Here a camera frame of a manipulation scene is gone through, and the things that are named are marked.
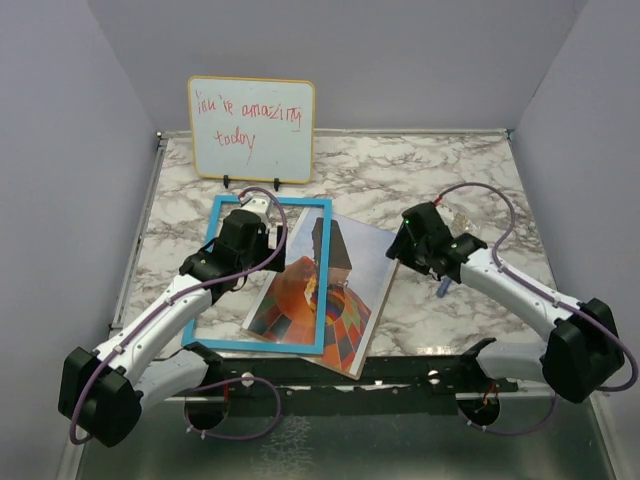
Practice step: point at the white dry-erase board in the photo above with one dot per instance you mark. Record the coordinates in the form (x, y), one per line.
(252, 127)

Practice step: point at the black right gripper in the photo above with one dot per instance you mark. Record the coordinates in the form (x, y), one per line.
(400, 249)

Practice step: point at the blue red screwdriver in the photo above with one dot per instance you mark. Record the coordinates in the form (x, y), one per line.
(443, 287)

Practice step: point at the black whiteboard stand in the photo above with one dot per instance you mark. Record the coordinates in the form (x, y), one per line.
(275, 182)

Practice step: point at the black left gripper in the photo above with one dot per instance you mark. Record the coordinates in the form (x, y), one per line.
(268, 253)

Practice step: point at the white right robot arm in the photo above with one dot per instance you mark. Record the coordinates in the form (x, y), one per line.
(577, 350)

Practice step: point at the hot air balloon photo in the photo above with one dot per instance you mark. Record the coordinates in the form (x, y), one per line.
(359, 279)

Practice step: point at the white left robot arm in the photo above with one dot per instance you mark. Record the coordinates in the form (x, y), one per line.
(98, 392)

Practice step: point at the blue picture frame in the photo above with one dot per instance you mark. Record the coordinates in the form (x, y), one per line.
(317, 348)

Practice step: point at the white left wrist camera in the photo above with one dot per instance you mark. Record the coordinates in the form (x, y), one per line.
(261, 206)

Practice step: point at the clear bag of hardware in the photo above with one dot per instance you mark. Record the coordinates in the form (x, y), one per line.
(458, 222)

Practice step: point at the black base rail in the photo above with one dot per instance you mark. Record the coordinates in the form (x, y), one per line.
(387, 385)

